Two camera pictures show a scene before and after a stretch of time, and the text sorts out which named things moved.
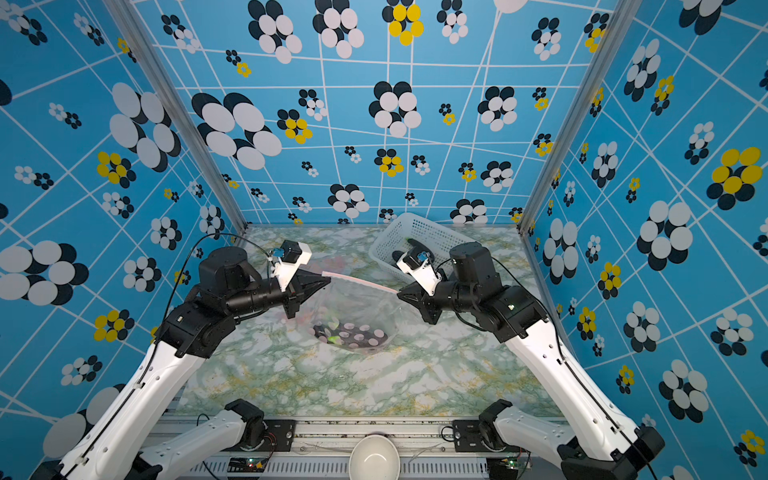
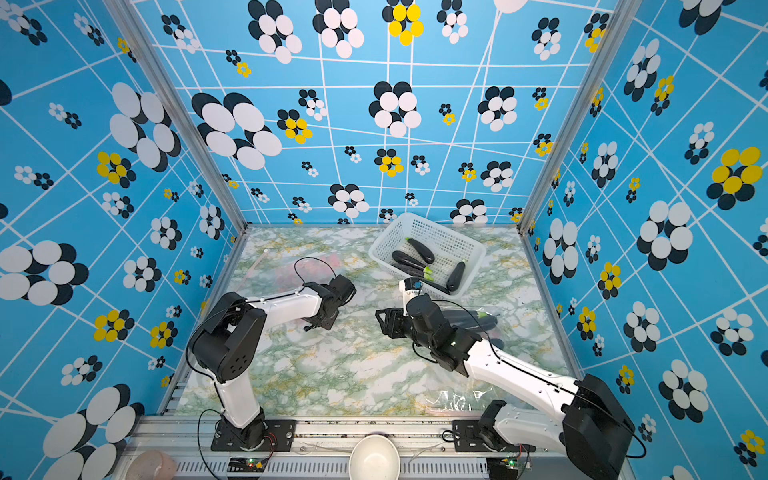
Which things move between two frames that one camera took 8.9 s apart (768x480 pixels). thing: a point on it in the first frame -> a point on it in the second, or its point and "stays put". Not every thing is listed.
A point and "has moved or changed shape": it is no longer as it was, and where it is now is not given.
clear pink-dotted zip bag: x=353 y=316 -> x=449 y=391
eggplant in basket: x=420 y=247 stays put
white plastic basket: x=393 y=234 stays put
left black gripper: x=297 y=290 -> x=328 y=325
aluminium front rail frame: x=325 y=447 stays put
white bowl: x=374 y=457 stays put
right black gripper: x=425 y=302 -> x=395 y=320
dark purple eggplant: x=349 y=334 has moved or changed shape
